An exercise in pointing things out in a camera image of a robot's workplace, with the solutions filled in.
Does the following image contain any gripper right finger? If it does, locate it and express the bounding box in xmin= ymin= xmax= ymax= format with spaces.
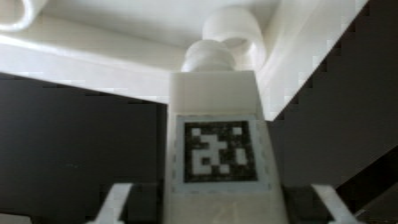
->
xmin=310 ymin=184 xmax=365 ymax=224

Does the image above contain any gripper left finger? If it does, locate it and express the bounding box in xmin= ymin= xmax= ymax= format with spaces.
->
xmin=86 ymin=183 xmax=132 ymax=224

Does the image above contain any white leg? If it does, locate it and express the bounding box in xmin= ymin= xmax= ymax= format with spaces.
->
xmin=163 ymin=40 xmax=287 ymax=224

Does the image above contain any white square tabletop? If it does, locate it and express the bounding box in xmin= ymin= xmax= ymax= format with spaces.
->
xmin=0 ymin=0 xmax=369 ymax=120

